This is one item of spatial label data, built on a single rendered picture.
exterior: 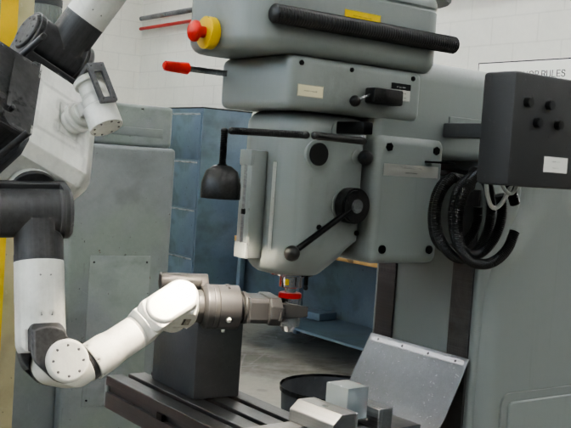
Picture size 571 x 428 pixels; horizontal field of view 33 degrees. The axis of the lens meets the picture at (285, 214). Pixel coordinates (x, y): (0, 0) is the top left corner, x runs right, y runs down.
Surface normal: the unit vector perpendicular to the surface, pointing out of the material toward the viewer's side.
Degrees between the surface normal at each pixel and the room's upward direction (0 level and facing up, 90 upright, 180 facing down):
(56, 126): 58
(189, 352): 90
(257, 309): 90
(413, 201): 90
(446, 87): 90
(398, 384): 63
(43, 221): 75
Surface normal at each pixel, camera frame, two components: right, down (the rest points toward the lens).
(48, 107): 0.74, -0.45
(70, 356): 0.49, -0.19
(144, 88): -0.81, -0.03
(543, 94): 0.59, 0.08
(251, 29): -0.25, 0.04
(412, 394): -0.69, -0.48
